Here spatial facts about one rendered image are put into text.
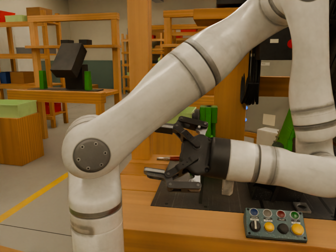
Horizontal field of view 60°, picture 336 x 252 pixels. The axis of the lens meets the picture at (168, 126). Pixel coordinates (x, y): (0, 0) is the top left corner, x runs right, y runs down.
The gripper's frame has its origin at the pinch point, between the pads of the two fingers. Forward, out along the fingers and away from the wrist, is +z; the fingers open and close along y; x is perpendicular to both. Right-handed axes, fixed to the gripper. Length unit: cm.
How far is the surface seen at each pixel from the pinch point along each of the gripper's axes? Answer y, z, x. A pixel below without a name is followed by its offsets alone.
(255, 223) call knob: 2.9, -26.0, 29.4
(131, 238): 10.7, 6.2, 35.7
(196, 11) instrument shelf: -71, -2, 22
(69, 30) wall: -832, 555, 737
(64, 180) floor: -74, 135, 263
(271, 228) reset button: 3.5, -29.9, 29.0
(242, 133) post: -45, -28, 64
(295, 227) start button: 2.3, -35.9, 28.6
